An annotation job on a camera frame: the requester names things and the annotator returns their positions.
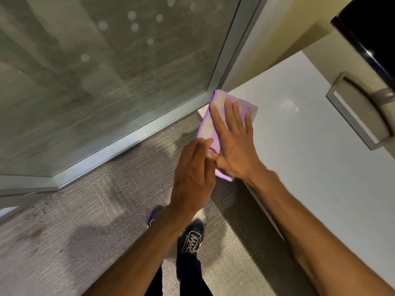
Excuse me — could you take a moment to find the person's right hand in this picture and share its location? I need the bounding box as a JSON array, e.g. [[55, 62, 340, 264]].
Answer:
[[208, 98, 266, 182]]

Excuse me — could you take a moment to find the person's left hand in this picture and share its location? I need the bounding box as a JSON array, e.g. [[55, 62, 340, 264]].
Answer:
[[169, 138, 216, 219]]

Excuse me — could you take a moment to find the purple checked cleaning cloth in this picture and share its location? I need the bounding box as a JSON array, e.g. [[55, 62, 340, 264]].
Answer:
[[196, 89, 259, 182]]

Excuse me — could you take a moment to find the person's left forearm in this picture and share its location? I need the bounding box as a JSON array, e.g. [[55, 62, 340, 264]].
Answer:
[[83, 206, 198, 296]]

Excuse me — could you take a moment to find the navy left shoe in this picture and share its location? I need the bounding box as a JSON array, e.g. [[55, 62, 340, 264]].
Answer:
[[146, 206, 164, 229]]

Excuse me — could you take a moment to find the navy shoe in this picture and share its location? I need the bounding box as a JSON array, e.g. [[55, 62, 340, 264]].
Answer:
[[180, 218, 205, 257], [146, 206, 164, 229]]

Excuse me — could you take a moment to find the navy right shoe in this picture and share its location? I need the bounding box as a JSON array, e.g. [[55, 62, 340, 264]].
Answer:
[[180, 218, 205, 257]]

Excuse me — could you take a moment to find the white table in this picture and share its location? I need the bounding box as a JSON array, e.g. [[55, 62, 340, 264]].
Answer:
[[197, 51, 395, 289]]

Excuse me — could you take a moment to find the dark blue right trouser leg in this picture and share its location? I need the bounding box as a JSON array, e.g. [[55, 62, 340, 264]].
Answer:
[[176, 251, 214, 296]]

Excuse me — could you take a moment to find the dark blue trouser leg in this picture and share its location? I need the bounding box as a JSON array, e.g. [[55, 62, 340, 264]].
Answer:
[[145, 265, 163, 296], [176, 251, 214, 296]]

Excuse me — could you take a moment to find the dark blue left trouser leg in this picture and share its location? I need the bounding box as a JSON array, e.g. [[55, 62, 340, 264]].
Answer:
[[145, 265, 163, 296]]

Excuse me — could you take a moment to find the silver monitor stand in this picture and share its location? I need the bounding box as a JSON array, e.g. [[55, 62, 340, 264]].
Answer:
[[325, 72, 395, 151]]

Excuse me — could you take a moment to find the black monitor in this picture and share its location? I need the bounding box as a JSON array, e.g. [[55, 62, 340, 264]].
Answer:
[[330, 0, 395, 93]]

